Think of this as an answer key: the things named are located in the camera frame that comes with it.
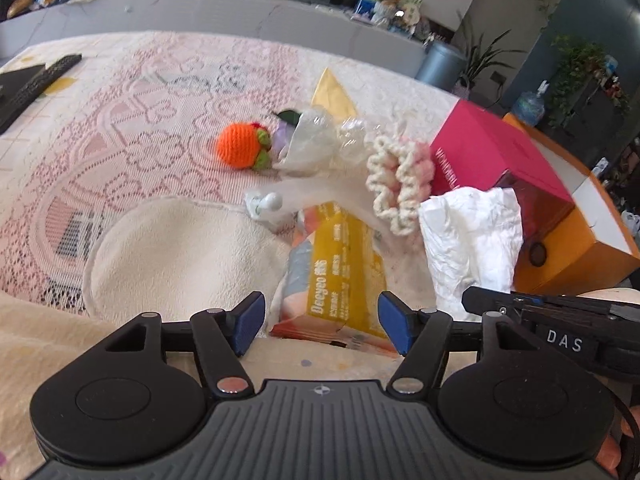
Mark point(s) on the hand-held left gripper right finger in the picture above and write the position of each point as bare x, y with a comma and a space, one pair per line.
392, 322

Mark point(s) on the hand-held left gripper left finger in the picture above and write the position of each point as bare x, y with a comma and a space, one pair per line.
250, 322

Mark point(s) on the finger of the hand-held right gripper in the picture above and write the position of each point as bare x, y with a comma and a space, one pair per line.
500, 300

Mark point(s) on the white tissue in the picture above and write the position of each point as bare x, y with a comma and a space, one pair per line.
470, 240

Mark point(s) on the yellow tissue pack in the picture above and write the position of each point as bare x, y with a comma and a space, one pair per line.
345, 270

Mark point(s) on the cream towel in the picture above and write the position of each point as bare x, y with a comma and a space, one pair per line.
185, 255

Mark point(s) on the orange box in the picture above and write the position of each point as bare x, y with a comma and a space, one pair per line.
585, 240

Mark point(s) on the cream crochet scrunchie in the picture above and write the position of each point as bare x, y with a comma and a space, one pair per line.
395, 210

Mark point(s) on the orange crochet fruit toy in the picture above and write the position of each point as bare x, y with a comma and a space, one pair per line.
237, 145

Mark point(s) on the person's right hand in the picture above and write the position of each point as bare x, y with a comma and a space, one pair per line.
631, 452

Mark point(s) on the magenta box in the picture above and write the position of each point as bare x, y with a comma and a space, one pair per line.
480, 150

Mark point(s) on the cluttered dark shelf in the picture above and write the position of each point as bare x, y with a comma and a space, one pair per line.
622, 160

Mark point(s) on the large water bottle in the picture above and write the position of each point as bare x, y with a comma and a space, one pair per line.
529, 105

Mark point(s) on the small pink paper bag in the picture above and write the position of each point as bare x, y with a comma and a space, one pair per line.
462, 90

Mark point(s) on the pink lace tablecloth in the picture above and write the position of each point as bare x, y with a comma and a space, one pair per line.
150, 110

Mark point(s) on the yellow cloth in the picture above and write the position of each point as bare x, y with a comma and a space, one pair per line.
332, 95

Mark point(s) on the bushy green plant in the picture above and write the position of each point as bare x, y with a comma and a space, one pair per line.
575, 75

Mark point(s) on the grey trash can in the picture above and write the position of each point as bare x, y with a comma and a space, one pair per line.
440, 67

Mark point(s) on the long-leaf potted plant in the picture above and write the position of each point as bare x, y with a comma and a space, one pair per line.
487, 52

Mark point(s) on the grey marble counter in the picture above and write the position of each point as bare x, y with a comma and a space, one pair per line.
225, 17

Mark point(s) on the black remote control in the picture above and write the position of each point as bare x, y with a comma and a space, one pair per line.
35, 87

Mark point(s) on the black flat device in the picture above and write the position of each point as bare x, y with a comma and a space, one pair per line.
15, 77

